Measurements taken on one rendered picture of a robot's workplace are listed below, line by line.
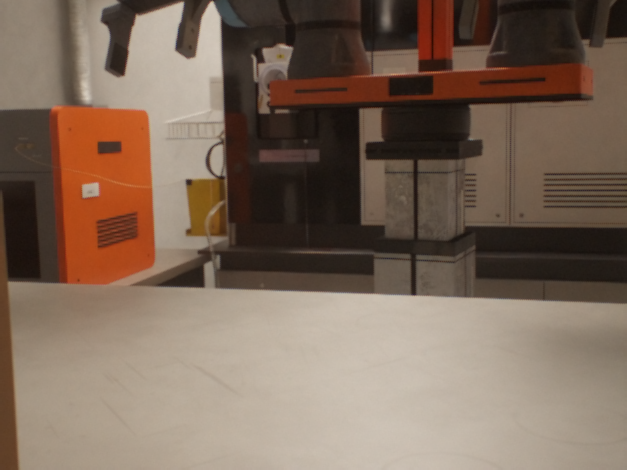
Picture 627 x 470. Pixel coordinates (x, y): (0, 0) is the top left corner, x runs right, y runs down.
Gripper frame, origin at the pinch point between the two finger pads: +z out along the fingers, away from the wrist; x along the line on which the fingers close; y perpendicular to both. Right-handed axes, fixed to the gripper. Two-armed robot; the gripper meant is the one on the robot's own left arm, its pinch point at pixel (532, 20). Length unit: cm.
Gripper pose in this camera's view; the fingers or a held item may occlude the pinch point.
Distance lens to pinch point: 89.4
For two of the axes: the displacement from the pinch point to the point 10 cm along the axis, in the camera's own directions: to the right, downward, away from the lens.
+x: 9.5, 1.4, -2.9
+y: -2.4, -2.8, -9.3
